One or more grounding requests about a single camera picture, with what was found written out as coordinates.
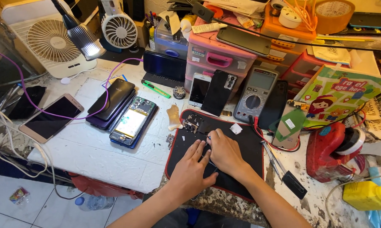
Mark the person's right hand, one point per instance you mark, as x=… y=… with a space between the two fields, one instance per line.
x=228 y=155

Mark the person's left hand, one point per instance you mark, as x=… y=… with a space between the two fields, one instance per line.
x=188 y=174

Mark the thin blue precision screwdriver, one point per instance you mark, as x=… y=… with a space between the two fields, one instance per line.
x=205 y=136

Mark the black mat with red border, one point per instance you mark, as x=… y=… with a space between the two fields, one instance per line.
x=241 y=158

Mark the small white paper scrap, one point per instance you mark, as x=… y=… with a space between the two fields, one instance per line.
x=236 y=128

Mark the small circuit board piece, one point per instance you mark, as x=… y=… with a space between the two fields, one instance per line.
x=170 y=141

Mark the silver screwdriver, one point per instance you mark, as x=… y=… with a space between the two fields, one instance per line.
x=271 y=160

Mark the person's dark trousers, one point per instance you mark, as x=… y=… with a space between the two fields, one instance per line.
x=190 y=218

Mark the red probe lead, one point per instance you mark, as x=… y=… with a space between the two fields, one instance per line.
x=272 y=144

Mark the amber translucent plastic piece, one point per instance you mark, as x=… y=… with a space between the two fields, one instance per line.
x=174 y=117

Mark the black phone back cover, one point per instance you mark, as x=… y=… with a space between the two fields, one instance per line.
x=217 y=93

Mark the phone cover with green film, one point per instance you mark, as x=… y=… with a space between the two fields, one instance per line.
x=287 y=129

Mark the grey digital multimeter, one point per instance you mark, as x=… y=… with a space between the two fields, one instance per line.
x=255 y=95

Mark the black phone case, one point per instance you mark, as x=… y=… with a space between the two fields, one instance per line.
x=274 y=104

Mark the white gold smartphone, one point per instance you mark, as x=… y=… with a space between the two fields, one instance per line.
x=199 y=90

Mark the opened smartphone with battery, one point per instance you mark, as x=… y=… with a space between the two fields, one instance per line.
x=132 y=122

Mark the small gold flex part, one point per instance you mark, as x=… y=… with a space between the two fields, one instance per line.
x=298 y=105

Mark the green utility knife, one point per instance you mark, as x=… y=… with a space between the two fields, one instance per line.
x=155 y=88

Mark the red plastic bag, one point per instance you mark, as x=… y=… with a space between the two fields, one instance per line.
x=95 y=186

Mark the black phone stand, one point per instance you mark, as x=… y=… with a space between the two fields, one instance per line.
x=158 y=81

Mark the white foam board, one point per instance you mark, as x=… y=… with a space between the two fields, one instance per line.
x=92 y=155

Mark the clear plastic water bottle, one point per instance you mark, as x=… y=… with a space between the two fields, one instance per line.
x=94 y=202

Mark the pink plastic drawer unit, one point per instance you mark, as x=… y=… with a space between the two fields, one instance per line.
x=215 y=55

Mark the purple smartphone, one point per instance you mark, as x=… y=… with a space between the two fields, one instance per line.
x=97 y=124

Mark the glossy black smartphone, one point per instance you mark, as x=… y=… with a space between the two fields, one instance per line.
x=113 y=98

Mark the dark blue standing smartphone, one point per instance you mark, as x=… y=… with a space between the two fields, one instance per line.
x=164 y=65

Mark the red plastic drawer unit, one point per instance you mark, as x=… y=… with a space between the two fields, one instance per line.
x=307 y=71

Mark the grey smartphone with dark screen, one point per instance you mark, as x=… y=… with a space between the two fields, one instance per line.
x=244 y=40

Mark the blue grey storage box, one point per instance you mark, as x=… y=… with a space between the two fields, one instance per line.
x=170 y=42

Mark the white glue tube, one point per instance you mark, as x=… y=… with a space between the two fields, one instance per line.
x=209 y=28

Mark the orange plastic drawer unit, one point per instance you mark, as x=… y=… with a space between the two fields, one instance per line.
x=285 y=38

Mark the colourful cartoon box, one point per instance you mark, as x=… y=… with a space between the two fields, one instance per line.
x=345 y=95

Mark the white yellow glue bottle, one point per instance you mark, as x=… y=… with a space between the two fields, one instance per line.
x=188 y=25

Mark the yellow plastic bottle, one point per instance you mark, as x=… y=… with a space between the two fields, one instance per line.
x=364 y=194

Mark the white plastic packet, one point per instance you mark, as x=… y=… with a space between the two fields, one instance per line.
x=331 y=52

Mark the white round power plug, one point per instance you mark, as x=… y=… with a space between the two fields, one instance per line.
x=290 y=17

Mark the printed cardboard box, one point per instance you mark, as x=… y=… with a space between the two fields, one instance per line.
x=378 y=126

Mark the small white round puck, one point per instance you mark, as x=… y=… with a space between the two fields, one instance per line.
x=65 y=80

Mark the small white round fan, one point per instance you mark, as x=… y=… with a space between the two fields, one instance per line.
x=119 y=28

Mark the colourful wrapper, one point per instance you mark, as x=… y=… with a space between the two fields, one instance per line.
x=19 y=195

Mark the silver gooseneck lamp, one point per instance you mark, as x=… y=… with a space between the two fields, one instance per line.
x=83 y=38

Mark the brown packing tape roll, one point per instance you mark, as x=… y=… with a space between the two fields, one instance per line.
x=334 y=17

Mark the large white desk fan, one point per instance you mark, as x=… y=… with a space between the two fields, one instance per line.
x=48 y=41

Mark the metal tweezers bundle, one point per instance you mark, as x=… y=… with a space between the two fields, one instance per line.
x=8 y=96

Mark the black smartphone with teal edge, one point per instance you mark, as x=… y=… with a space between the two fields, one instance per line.
x=372 y=20

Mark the black phone frame part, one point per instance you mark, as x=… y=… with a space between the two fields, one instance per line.
x=196 y=123

